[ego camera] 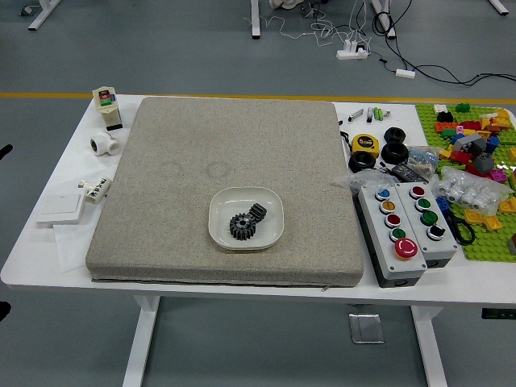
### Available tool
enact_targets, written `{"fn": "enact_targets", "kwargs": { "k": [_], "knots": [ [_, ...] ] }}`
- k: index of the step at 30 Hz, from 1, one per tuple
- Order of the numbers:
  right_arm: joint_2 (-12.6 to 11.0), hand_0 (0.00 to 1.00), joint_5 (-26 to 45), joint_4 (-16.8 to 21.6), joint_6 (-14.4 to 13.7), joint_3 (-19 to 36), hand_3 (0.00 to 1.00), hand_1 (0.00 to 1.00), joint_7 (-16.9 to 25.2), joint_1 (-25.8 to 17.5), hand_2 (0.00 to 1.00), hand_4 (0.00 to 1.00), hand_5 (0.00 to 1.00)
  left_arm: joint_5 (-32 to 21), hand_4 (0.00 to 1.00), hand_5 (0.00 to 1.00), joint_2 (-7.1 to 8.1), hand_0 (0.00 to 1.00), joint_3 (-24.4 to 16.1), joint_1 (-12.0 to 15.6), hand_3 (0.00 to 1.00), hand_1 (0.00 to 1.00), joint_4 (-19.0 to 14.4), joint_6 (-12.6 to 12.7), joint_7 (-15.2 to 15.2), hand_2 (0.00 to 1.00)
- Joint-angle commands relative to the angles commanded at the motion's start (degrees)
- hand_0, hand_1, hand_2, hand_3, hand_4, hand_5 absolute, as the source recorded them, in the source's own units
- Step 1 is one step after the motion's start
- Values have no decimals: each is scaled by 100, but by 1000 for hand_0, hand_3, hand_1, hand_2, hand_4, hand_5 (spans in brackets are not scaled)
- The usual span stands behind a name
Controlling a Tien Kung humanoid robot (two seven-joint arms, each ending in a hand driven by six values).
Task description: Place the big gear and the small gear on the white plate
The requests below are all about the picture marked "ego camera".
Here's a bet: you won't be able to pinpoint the grey sloped toy piece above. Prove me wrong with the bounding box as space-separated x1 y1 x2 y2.
453 132 489 156

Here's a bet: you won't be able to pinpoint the bag of blue resistors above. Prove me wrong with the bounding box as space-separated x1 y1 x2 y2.
405 144 441 181

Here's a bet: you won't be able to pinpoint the clear plastic bag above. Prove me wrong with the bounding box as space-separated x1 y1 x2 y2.
331 169 398 197

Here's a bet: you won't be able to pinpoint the green toy baseplate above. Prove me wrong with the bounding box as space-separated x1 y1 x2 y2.
414 102 516 263

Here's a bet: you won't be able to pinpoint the dark grey sloped brick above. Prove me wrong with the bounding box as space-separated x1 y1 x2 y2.
471 152 495 175

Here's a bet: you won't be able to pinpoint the grey-brown cushion mat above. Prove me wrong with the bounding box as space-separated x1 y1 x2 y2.
85 95 366 288

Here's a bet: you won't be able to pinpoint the cream switch box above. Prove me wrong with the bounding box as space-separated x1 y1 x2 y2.
91 85 124 131

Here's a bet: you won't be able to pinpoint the grey four-button control box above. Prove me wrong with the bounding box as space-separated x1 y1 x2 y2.
393 181 460 268

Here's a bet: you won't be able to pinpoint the white table leg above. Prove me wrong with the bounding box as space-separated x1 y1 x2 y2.
122 296 161 387
410 305 449 387

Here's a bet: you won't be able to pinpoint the white pipe tee fitting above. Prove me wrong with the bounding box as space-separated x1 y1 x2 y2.
88 129 122 157

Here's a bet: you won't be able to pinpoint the white square bowl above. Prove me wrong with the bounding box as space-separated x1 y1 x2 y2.
207 186 285 253

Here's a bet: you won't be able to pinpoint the white flat switch plate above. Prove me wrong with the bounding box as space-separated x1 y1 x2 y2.
35 193 85 229

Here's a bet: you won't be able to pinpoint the small black gear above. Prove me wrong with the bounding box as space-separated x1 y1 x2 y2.
246 203 268 223

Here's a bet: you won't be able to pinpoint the black scissors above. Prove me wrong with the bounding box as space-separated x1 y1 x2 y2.
445 209 476 246

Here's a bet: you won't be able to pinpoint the white labelled pipe piece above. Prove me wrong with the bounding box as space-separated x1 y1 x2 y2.
78 176 113 205

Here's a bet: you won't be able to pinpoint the bag of white parts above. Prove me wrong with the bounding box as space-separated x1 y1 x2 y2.
431 165 511 217

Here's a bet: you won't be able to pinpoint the white floor cable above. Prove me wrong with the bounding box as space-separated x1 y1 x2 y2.
243 0 374 48

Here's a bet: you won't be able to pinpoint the black power adapter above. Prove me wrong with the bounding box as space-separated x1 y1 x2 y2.
389 160 424 182

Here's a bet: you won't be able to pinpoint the black table control panel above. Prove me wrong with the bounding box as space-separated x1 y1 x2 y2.
481 308 516 320

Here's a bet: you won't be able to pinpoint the yellow tape measure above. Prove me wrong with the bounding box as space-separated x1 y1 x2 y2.
351 133 381 159

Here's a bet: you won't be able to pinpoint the big black gear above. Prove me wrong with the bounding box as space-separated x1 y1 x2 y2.
229 212 259 242

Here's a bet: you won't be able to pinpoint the black floor cable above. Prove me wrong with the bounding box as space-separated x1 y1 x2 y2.
372 0 516 86

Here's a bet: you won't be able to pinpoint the white power strip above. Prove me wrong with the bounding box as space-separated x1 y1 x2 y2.
336 39 370 60

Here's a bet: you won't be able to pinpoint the grey five-button control box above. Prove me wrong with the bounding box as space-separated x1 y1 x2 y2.
356 181 428 288

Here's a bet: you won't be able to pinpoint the silver floor plate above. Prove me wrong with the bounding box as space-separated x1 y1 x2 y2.
348 313 385 344

